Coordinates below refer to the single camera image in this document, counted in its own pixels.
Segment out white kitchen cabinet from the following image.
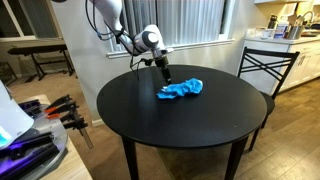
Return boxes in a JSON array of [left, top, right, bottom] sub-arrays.
[[243, 35, 320, 94]]

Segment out black bottle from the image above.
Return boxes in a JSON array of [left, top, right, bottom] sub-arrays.
[[267, 13, 278, 30]]

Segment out round aluminium base plate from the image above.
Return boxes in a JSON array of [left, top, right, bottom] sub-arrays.
[[0, 103, 69, 180]]

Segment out clamps with orange handles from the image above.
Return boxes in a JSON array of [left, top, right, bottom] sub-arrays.
[[19, 94, 94, 180]]

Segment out white window sill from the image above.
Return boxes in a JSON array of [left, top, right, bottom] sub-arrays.
[[106, 38, 235, 60]]

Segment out white counter container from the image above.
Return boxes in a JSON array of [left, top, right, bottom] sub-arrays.
[[274, 23, 288, 39]]

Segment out black keyboard on stand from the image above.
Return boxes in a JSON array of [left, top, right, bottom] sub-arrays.
[[7, 43, 76, 83]]

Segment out orange handled black clamp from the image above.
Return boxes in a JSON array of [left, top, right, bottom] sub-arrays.
[[46, 103, 79, 120], [44, 94, 73, 114]]

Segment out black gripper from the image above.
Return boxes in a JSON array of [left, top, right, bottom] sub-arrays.
[[154, 55, 173, 84]]

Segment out white window frame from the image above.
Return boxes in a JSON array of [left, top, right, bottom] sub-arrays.
[[0, 0, 63, 43]]

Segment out blue white striped towel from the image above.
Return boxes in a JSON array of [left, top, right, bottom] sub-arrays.
[[155, 77, 204, 100]]

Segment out steel utensil pot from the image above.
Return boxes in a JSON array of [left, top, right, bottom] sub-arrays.
[[286, 24, 304, 41]]

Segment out white vertical window blinds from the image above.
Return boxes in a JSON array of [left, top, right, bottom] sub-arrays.
[[109, 0, 228, 53]]

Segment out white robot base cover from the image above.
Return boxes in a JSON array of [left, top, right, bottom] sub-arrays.
[[0, 79, 35, 149]]

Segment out round black table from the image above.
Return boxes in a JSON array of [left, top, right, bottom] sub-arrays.
[[96, 64, 268, 180]]

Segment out black bar clamp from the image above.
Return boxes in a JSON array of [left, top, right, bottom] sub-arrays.
[[59, 109, 95, 150]]

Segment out black aluminium extrusion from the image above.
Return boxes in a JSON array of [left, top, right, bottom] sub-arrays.
[[0, 131, 54, 160], [0, 143, 64, 180]]

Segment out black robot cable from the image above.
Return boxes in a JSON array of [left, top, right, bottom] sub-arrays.
[[84, 0, 125, 43]]

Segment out black metal chair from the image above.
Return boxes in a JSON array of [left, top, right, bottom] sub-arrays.
[[237, 46, 301, 152]]

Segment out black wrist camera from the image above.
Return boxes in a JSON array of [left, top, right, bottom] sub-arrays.
[[139, 57, 155, 67]]

